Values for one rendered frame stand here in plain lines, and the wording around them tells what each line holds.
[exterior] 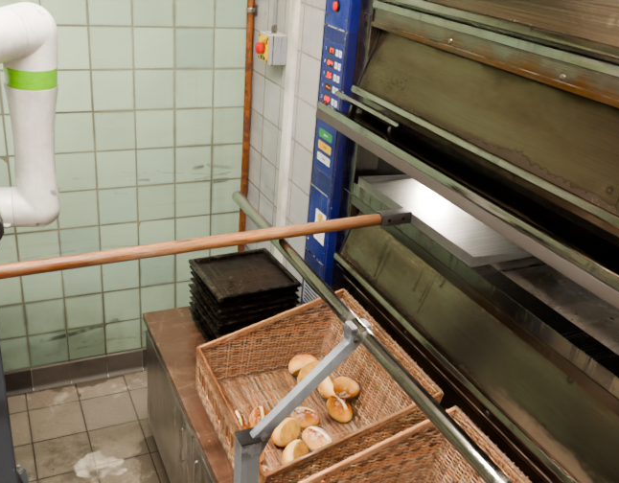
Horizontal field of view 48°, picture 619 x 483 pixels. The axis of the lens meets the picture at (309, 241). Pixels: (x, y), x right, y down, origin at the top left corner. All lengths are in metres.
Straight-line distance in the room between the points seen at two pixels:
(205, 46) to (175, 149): 0.42
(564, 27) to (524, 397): 0.75
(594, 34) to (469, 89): 0.39
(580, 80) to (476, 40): 0.31
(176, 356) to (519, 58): 1.39
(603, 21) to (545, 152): 0.26
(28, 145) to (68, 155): 0.99
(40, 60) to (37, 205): 0.35
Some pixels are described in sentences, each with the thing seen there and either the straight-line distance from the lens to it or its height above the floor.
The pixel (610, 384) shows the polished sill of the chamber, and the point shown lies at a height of 1.16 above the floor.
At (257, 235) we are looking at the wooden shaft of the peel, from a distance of 1.63.
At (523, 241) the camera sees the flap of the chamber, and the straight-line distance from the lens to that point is 1.27.
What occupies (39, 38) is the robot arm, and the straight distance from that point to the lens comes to 1.68.
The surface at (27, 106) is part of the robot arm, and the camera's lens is 1.73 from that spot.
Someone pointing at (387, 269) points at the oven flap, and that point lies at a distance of 1.96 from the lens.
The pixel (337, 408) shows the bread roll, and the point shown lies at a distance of 2.02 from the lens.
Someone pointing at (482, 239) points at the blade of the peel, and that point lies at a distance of 1.80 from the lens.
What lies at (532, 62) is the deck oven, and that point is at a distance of 1.47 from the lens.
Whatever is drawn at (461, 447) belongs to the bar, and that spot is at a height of 1.17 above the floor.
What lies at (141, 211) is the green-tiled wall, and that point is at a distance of 2.88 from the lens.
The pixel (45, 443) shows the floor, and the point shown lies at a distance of 2.92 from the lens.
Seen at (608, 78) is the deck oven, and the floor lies 1.67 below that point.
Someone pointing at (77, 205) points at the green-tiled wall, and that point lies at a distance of 2.82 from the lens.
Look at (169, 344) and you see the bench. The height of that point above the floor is 0.58.
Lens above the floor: 1.88
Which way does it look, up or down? 25 degrees down
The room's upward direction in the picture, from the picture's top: 5 degrees clockwise
